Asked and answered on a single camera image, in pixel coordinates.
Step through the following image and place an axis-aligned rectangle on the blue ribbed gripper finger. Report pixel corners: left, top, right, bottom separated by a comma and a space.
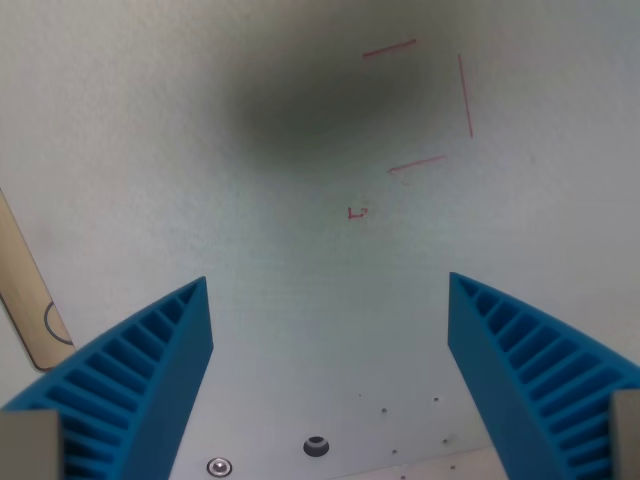
447, 271, 640, 480
0, 275, 215, 480

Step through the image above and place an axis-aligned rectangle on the light wooden board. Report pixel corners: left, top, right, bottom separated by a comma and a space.
0, 187, 76, 373

